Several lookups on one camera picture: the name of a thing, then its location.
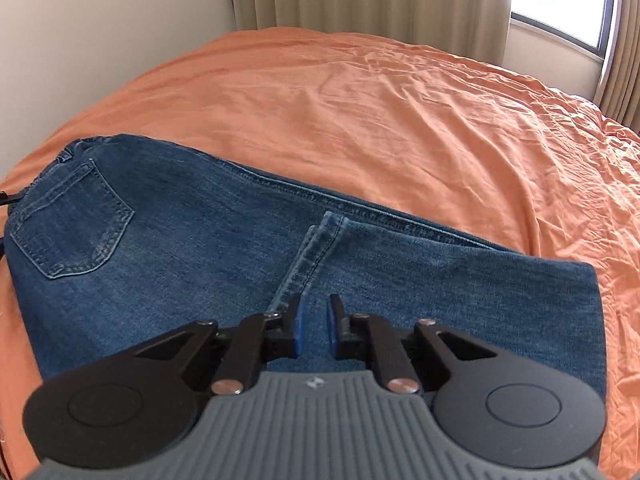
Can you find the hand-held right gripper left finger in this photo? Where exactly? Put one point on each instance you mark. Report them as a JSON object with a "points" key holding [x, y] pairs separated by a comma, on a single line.
{"points": [[298, 327]]}

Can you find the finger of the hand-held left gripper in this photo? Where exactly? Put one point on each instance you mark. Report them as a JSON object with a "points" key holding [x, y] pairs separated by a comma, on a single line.
{"points": [[7, 196]]}

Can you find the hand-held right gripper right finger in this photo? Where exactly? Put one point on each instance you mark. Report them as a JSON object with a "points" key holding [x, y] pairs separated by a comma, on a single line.
{"points": [[331, 327]]}

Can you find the blue denim pants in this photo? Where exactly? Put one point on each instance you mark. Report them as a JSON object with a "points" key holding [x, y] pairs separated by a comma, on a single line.
{"points": [[200, 240]]}

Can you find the orange bed sheet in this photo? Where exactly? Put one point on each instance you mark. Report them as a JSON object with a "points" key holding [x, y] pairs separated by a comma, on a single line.
{"points": [[350, 110]]}

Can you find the narrow beige curtain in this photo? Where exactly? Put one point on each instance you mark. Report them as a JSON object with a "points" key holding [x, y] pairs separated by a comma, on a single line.
{"points": [[622, 60]]}

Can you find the dark framed window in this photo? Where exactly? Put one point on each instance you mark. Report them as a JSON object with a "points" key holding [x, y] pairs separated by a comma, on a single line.
{"points": [[560, 0]]}

